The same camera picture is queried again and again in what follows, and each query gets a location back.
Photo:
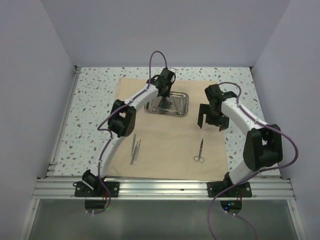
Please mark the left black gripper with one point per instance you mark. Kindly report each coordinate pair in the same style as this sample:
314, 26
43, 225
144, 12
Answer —
166, 94

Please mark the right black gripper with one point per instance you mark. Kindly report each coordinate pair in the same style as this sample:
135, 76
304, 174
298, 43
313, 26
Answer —
223, 122

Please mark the stainless steel instrument tray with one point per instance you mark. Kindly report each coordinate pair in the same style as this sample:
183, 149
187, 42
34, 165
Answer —
177, 96

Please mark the steel clamp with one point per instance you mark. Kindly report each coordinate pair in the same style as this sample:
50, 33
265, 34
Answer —
173, 107

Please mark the steel scalpel handle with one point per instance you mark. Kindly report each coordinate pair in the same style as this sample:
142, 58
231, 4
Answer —
133, 144

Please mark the beige cloth wrap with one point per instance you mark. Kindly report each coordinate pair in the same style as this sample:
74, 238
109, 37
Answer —
169, 143

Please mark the steel surgical scissors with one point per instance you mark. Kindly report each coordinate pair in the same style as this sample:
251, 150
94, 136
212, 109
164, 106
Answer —
198, 157

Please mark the steel tweezers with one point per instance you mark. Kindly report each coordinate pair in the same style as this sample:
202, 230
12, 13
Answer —
135, 153

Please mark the steel forceps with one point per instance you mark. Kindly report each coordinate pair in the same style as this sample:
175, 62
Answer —
157, 106

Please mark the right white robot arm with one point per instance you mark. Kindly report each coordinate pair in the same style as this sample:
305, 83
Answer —
263, 142

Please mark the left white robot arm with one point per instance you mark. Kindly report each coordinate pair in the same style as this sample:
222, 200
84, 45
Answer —
121, 123

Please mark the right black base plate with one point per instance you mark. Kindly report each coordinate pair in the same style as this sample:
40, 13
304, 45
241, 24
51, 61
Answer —
218, 188

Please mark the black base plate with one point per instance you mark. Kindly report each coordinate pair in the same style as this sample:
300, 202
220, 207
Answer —
218, 188
82, 190

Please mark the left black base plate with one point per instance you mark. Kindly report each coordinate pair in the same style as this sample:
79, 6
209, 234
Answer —
82, 190

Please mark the left side aluminium rail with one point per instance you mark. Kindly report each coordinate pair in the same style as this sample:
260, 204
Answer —
53, 161

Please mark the aluminium extrusion rail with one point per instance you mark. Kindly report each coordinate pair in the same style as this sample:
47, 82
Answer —
159, 189

